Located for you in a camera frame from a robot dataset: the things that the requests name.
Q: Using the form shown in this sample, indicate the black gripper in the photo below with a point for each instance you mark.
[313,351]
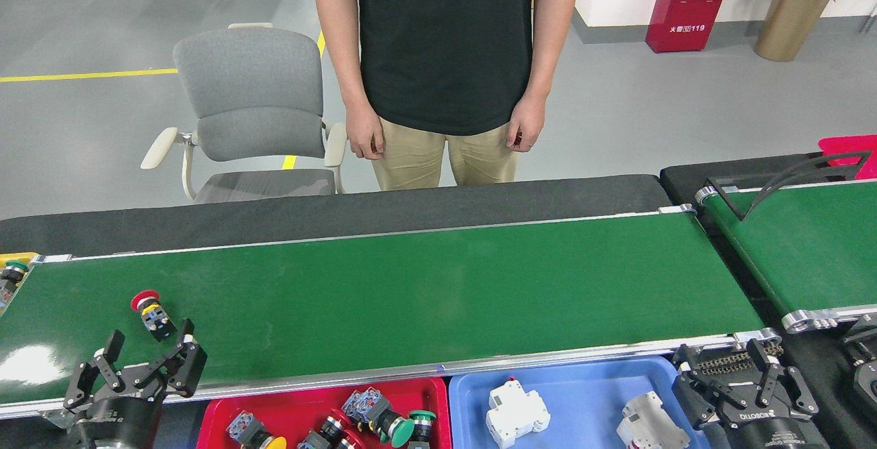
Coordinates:
[767,432]
[123,421]

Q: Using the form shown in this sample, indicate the white circuit breaker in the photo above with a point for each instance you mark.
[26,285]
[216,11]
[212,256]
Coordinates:
[647,425]
[514,415]

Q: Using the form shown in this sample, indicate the yellow mushroom push button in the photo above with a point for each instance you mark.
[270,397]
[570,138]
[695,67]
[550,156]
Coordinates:
[241,427]

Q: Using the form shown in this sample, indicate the green mushroom push button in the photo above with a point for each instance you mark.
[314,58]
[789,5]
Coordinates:
[423,415]
[15,267]
[403,432]

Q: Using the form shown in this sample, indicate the grey office chair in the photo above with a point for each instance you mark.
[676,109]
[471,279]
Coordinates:
[250,72]

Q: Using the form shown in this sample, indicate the person's right forearm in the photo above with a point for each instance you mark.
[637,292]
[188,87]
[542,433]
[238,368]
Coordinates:
[342,58]

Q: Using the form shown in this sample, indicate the person's left forearm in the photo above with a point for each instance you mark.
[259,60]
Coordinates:
[548,51]

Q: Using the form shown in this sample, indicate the black conveyor motor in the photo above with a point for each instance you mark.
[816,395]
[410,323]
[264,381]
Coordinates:
[865,373]

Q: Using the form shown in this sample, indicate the red plastic tray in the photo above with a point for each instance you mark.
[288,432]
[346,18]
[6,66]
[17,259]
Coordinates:
[274,401]

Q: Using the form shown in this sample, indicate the short green conveyor belt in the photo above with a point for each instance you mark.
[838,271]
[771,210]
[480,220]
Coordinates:
[808,250]

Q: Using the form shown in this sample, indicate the yellow plastic tray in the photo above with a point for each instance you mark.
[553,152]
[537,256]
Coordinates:
[31,257]

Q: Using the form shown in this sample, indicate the blue plastic tray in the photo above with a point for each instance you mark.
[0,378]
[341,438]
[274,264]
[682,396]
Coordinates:
[582,394]

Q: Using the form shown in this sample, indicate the long green conveyor belt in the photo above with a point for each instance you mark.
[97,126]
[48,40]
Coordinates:
[411,291]

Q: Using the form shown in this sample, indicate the person's right hand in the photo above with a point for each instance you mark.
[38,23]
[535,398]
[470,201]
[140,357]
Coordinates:
[363,130]

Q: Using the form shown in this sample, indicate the person's left hand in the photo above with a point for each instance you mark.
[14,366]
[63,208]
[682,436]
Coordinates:
[527,120]

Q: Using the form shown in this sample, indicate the red plastic bin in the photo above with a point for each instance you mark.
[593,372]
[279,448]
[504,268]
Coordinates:
[849,146]

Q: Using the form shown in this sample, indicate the potted plant in gold planter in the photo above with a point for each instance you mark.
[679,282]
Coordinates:
[788,27]

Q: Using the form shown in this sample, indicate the red fire extinguisher box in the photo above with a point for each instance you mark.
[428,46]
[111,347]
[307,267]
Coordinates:
[692,3]

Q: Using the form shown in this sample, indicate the person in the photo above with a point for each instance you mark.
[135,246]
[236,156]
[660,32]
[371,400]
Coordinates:
[445,38]

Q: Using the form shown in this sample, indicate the black conveyor guide bracket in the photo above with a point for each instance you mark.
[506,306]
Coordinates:
[781,178]

